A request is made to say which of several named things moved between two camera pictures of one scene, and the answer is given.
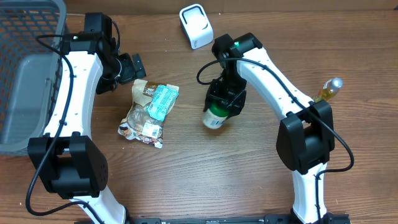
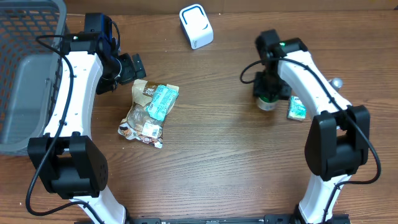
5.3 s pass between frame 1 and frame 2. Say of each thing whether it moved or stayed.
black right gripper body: moved
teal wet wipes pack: stayed
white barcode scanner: stayed
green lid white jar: moved
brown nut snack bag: stayed
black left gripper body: stayed
